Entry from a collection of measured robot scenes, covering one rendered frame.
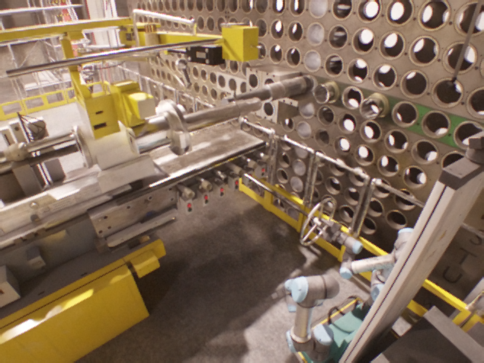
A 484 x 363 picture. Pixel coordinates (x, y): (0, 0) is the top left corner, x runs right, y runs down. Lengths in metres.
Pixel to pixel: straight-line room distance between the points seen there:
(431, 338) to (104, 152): 2.19
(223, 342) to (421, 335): 1.39
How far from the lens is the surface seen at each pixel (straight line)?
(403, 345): 1.63
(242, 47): 1.20
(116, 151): 2.03
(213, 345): 2.37
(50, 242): 2.26
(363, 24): 3.03
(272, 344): 2.37
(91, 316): 2.27
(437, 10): 3.42
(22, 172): 2.33
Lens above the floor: 2.17
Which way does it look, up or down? 35 degrees down
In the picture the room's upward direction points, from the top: straight up
